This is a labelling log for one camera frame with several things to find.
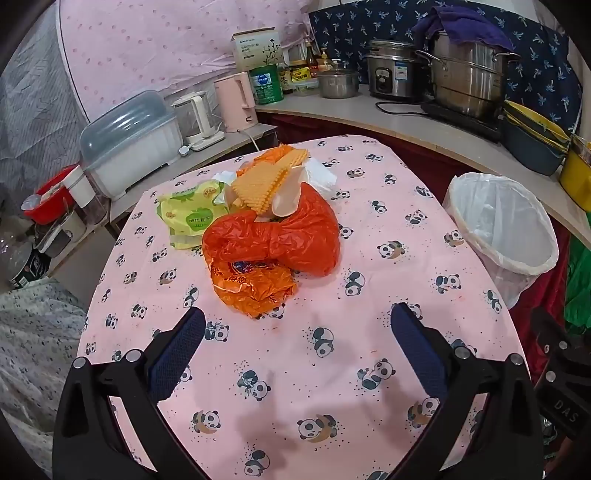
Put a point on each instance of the white crumpled tissue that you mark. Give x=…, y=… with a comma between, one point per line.
x=224, y=177

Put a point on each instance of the white cardboard box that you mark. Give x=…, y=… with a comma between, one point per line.
x=256, y=48

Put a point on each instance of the red plastic bag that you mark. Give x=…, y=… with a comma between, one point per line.
x=304, y=230

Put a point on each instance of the green plastic bag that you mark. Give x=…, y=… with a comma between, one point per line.
x=579, y=286

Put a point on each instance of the yellow label jar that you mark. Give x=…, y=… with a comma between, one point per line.
x=300, y=72

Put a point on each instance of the yellow bucket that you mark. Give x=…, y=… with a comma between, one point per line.
x=577, y=175

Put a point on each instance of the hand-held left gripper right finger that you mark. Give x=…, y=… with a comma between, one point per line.
x=418, y=350

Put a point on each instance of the pink dotted curtain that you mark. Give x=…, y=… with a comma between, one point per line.
x=161, y=46

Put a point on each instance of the small steel pot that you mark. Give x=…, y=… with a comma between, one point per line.
x=337, y=83

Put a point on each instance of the green wet wipes packet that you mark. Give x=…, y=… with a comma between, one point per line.
x=189, y=217

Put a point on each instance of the dark sauce bottle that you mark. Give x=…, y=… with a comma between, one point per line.
x=311, y=60

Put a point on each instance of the steel rice cooker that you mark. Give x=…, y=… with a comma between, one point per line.
x=392, y=74

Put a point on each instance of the plastic dish storage box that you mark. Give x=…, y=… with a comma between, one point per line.
x=134, y=152

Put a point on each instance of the pink electric kettle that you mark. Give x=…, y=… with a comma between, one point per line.
x=233, y=101

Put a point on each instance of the beige paper cup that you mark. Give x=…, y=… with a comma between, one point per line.
x=288, y=198

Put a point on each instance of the red plastic basin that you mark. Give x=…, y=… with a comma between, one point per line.
x=46, y=198

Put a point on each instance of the dark red cabinet curtain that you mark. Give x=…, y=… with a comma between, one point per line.
x=549, y=286

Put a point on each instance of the yellow wafer biscuit packet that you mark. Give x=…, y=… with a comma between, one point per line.
x=263, y=184

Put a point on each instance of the floral patterned fabric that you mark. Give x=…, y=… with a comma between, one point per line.
x=32, y=346

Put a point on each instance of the large steel steamer pot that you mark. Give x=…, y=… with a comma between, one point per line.
x=466, y=74

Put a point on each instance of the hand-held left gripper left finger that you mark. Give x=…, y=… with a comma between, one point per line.
x=178, y=355

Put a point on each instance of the black tin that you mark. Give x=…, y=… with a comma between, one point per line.
x=27, y=270

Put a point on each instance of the grey patterned cloth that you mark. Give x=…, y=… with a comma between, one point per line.
x=32, y=106

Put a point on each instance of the black induction cooker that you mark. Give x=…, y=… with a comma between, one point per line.
x=461, y=122

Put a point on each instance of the purple cloth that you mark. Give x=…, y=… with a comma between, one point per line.
x=461, y=23

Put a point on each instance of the green tin can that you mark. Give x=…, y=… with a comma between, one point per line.
x=265, y=85

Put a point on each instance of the bin with white liner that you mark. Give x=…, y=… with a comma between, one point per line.
x=498, y=221

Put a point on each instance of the pink panda print tablecloth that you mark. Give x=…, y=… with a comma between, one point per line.
x=323, y=258

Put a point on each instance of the dark tea jar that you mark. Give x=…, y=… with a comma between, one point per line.
x=285, y=82

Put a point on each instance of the yellow cap bottle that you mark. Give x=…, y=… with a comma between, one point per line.
x=325, y=61

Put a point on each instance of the yellow plastic basin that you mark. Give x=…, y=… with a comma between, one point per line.
x=535, y=121

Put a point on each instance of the navy patterned wall cloth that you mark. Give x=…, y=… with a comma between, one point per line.
x=369, y=23

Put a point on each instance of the translucent white plastic bag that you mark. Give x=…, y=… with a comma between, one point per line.
x=323, y=177

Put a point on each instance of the glass electric kettle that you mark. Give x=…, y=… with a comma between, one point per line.
x=198, y=115

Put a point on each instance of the white power plug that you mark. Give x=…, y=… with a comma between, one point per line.
x=185, y=149

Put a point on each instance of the white kitchen counter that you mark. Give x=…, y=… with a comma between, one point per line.
x=369, y=120

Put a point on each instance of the stacked blue yellow basins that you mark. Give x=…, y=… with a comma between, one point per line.
x=531, y=154

